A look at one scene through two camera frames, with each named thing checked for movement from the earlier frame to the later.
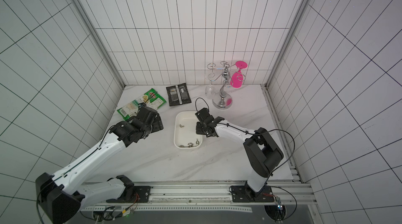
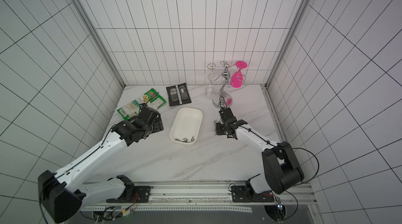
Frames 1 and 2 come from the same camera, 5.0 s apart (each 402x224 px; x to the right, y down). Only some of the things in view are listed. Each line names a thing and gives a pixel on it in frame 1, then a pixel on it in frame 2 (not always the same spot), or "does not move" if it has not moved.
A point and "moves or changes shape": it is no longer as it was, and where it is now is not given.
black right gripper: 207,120 -> 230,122
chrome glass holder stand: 222,100 does not move
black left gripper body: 156,126 does not move
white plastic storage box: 185,135 moves or changes shape
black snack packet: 178,94 does not move
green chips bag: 151,99 does not move
